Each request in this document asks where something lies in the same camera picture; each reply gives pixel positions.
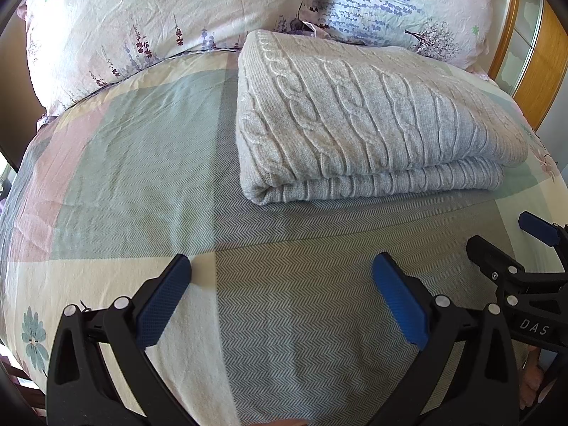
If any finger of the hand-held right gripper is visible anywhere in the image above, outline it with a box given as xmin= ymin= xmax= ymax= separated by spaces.
xmin=518 ymin=212 xmax=568 ymax=249
xmin=466 ymin=234 xmax=568 ymax=310

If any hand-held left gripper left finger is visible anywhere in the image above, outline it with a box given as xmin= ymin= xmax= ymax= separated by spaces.
xmin=45 ymin=253 xmax=209 ymax=426

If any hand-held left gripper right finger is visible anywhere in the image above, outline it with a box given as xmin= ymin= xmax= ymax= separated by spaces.
xmin=372 ymin=252 xmax=520 ymax=426

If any grey cable-knit sweater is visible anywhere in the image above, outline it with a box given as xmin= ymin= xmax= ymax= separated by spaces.
xmin=236 ymin=30 xmax=530 ymax=206

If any checked pastel bed sheet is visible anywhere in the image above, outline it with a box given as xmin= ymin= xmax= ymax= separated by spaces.
xmin=0 ymin=47 xmax=561 ymax=426

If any wooden headboard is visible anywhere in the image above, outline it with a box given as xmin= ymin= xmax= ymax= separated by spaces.
xmin=487 ymin=0 xmax=568 ymax=130

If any floral pillow with tree print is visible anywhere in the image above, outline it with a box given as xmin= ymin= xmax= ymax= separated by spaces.
xmin=299 ymin=0 xmax=507 ymax=72

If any pink floral pillow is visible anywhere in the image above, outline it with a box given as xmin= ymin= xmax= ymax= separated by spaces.
xmin=18 ymin=0 xmax=311 ymax=117

